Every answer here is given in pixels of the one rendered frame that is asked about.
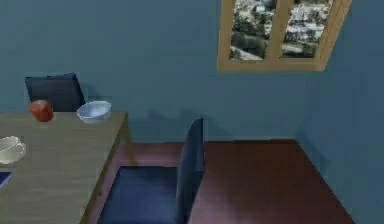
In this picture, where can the red apple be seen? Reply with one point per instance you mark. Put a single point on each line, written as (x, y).
(41, 110)

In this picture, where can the white mug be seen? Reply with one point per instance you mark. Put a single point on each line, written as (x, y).
(10, 150)

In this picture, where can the dark blue chair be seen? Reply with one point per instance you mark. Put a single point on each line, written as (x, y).
(56, 91)
(156, 190)

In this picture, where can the pale blue bowl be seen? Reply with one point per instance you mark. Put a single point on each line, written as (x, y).
(94, 111)

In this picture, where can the wooden framed window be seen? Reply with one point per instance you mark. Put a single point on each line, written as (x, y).
(279, 33)

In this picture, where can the grey wooden dining table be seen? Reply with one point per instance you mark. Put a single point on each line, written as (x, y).
(60, 166)

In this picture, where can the dark blue flat object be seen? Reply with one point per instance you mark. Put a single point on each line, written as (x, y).
(4, 178)

